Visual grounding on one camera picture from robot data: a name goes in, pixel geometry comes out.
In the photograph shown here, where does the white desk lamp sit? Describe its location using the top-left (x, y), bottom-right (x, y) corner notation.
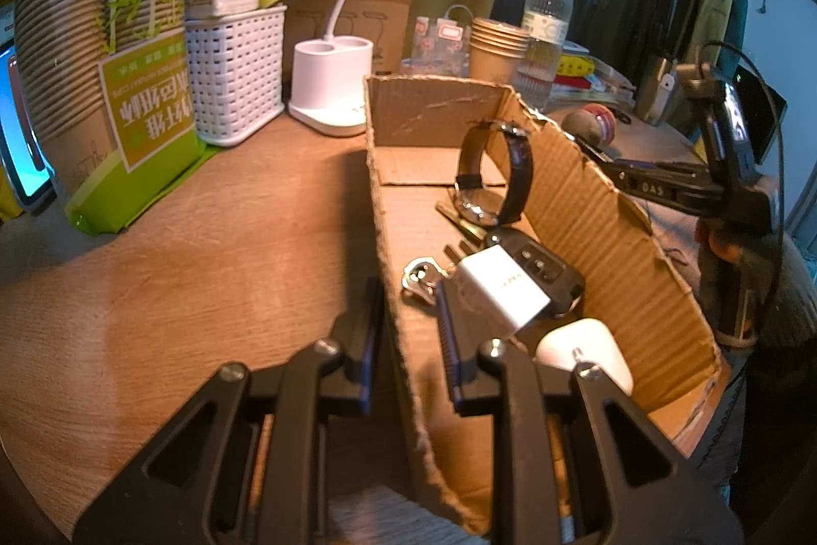
top-left (287, 0), bottom-right (545, 138)

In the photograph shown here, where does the floral pouch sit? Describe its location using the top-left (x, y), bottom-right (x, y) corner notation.
top-left (401, 5), bottom-right (476, 77)

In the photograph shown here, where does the stack of brown paper cups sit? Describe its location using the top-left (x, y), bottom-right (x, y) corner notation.
top-left (468, 17), bottom-right (532, 89)

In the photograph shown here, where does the black monitor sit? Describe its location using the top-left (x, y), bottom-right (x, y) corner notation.
top-left (734, 66), bottom-right (789, 166)

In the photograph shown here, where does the white earbuds case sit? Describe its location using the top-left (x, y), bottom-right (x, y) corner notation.
top-left (535, 318), bottom-right (634, 396)

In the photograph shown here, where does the white tissue pack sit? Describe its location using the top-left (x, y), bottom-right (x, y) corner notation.
top-left (185, 0), bottom-right (261, 18)

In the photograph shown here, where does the clear water bottle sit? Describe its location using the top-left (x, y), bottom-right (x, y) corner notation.
top-left (517, 0), bottom-right (574, 112)

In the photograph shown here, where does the cardboard box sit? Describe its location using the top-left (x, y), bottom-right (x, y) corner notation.
top-left (363, 73), bottom-right (725, 536)

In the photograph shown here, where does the red tape roll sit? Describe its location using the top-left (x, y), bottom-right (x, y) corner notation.
top-left (562, 103), bottom-right (617, 147)

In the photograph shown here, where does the black wrist watch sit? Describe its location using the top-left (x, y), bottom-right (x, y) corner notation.
top-left (453, 119), bottom-right (534, 230)

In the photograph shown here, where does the person's right hand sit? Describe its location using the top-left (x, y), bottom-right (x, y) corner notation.
top-left (695, 216), bottom-right (744, 271)

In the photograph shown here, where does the green pack of paper cups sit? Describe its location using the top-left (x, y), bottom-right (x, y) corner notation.
top-left (14, 0), bottom-right (205, 236)

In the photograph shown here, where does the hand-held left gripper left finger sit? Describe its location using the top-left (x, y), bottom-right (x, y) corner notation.
top-left (71, 277), bottom-right (387, 545)

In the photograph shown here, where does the stack of books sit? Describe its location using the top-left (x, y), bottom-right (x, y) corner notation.
top-left (552, 40), bottom-right (636, 105)

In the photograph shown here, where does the bunch of keys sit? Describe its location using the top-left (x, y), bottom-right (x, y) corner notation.
top-left (402, 200), bottom-right (505, 304)

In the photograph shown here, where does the white charger plug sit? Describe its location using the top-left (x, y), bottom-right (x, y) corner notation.
top-left (443, 245), bottom-right (553, 338)

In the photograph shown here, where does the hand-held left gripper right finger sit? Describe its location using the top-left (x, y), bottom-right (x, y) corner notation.
top-left (434, 286), bottom-right (744, 545)

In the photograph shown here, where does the flat cardboard sheet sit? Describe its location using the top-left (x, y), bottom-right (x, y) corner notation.
top-left (279, 0), bottom-right (425, 74)

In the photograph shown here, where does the black car key fob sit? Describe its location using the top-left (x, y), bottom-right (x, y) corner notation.
top-left (485, 229), bottom-right (585, 322)

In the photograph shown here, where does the steel tumbler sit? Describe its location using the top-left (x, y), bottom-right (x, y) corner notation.
top-left (635, 52), bottom-right (678, 126)

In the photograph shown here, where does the white plastic basket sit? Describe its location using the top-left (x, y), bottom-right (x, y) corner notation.
top-left (185, 4), bottom-right (288, 147)

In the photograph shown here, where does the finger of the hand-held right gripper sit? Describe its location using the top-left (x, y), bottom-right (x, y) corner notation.
top-left (596, 162), bottom-right (729, 210)
top-left (574, 133), bottom-right (712, 182)

